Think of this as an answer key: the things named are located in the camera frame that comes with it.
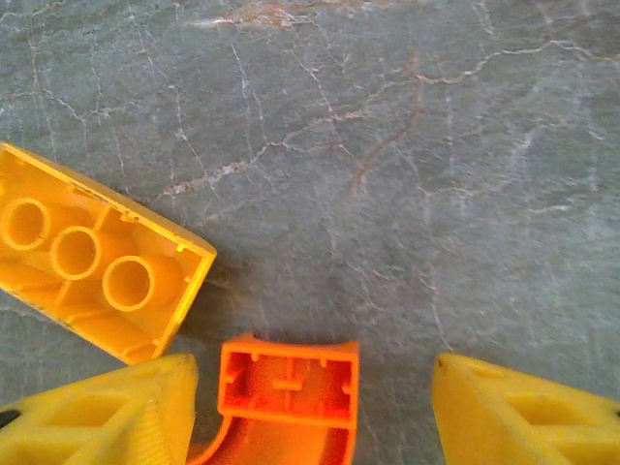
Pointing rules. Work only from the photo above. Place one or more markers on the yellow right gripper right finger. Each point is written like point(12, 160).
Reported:
point(523, 416)

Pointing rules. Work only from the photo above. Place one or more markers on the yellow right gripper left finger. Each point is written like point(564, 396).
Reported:
point(97, 416)

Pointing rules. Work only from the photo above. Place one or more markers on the orange curved lego piece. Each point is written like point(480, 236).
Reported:
point(288, 387)

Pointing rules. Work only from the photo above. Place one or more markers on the long yellow lego brick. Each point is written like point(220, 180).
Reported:
point(92, 257)

